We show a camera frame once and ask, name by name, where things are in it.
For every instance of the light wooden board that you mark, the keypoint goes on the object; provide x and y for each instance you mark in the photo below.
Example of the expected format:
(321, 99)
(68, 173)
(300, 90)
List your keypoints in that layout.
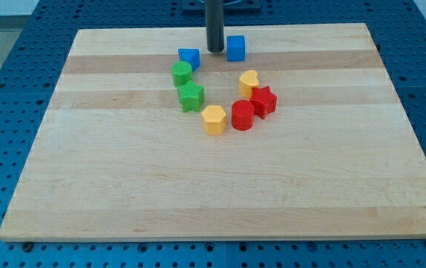
(115, 158)

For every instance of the red cylinder block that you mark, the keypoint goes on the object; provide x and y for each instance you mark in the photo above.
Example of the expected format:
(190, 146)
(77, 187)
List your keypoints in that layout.
(243, 113)

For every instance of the yellow heart block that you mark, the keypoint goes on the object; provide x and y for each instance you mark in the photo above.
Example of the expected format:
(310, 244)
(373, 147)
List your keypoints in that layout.
(246, 82)

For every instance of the blue triangle block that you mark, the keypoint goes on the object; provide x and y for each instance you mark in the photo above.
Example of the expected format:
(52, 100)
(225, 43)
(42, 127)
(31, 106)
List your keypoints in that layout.
(191, 56)

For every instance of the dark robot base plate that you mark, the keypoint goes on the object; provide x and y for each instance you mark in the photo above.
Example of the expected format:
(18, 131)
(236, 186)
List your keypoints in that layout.
(198, 6)

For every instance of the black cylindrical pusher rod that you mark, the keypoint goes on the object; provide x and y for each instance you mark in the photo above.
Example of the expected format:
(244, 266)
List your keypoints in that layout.
(214, 25)

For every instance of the yellow hexagon block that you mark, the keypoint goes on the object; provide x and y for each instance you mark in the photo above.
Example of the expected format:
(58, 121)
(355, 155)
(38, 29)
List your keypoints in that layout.
(214, 120)

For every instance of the blue cube block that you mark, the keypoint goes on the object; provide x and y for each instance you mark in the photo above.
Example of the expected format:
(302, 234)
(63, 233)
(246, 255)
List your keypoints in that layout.
(236, 48)

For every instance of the red star block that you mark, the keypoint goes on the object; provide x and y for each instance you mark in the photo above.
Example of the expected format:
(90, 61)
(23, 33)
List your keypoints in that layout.
(264, 101)

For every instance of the green cylinder block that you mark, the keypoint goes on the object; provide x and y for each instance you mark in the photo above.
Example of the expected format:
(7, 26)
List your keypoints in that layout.
(181, 72)

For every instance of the green star block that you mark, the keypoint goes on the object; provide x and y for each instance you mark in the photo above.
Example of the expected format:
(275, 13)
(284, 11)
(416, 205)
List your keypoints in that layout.
(191, 96)

